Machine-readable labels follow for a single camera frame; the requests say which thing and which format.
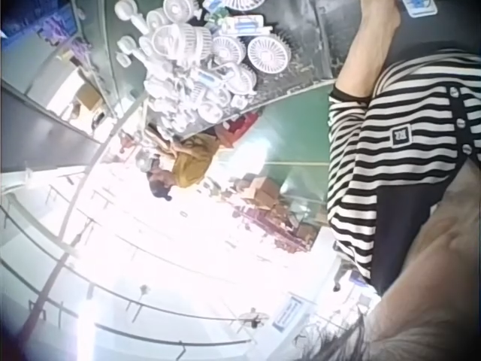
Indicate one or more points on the heap of cardboard boxes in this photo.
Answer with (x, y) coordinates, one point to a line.
(259, 192)

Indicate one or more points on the red bag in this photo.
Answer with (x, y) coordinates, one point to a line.
(236, 128)

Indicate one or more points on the heap of white fan parts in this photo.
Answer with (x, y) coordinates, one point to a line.
(195, 67)

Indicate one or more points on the round table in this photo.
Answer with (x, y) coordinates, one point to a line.
(253, 317)

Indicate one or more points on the white blue standing sign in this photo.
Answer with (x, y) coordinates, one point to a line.
(287, 314)

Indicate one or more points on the metal railing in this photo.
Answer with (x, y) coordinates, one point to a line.
(124, 297)

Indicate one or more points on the brown cardboard box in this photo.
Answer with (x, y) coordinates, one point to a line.
(88, 97)

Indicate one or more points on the shelf with goods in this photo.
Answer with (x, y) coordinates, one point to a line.
(62, 32)

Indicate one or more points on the white blue printed packet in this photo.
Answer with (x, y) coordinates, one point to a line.
(419, 6)

